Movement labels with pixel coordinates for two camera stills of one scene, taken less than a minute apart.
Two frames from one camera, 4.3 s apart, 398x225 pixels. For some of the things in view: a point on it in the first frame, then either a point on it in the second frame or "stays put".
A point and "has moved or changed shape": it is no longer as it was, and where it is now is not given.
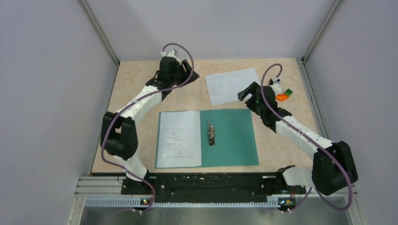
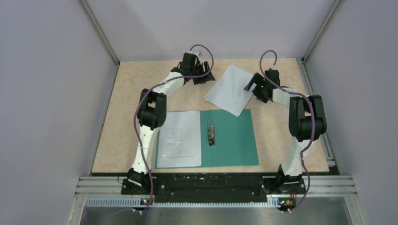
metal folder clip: (211, 134) stays put
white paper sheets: (223, 87) has moved or changed shape
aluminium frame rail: (101, 186) stays put
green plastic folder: (234, 144) stays put
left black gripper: (188, 69) → (202, 79)
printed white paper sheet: (179, 142) stays put
